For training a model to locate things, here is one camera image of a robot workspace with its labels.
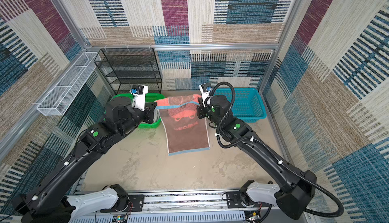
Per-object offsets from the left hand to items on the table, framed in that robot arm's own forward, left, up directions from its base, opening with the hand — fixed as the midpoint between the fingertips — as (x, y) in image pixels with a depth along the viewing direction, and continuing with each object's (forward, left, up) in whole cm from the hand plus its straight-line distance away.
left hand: (156, 101), depth 64 cm
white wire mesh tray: (+8, +47, -5) cm, 48 cm away
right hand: (+4, -18, -4) cm, 19 cm away
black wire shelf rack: (+47, +33, -18) cm, 60 cm away
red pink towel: (+3, -10, -30) cm, 32 cm away
